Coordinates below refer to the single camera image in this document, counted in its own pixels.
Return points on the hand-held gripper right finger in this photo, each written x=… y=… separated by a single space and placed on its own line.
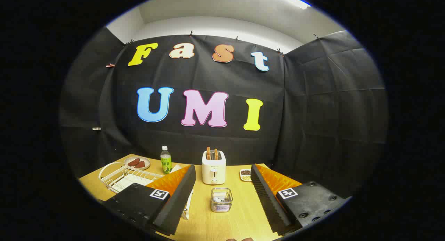
x=266 y=199

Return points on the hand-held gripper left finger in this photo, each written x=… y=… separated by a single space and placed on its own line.
x=180 y=199

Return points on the white divided snack dish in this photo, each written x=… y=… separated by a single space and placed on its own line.
x=242 y=175

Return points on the yellow soybeans pile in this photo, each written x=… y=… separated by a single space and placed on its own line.
x=245 y=178

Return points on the green label drink bottle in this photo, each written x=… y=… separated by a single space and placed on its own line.
x=166 y=162

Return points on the white toaster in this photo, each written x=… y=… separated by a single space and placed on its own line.
x=213 y=171

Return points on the white drip tray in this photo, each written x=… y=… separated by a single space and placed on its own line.
x=132 y=181

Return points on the small beige saucer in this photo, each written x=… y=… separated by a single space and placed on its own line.
x=146 y=160

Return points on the red sausage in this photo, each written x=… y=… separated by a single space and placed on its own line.
x=132 y=162
x=140 y=164

